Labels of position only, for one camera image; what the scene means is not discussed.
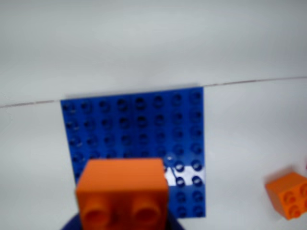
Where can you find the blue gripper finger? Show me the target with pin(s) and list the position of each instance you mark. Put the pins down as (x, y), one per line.
(74, 225)
(173, 224)

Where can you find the orange 2x4 block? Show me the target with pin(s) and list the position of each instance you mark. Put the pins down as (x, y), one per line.
(120, 177)

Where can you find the orange 2x2 block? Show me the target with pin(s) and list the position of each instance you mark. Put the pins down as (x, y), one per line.
(287, 191)

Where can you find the blue 8x8 baseplate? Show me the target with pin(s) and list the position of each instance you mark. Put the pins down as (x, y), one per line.
(134, 124)

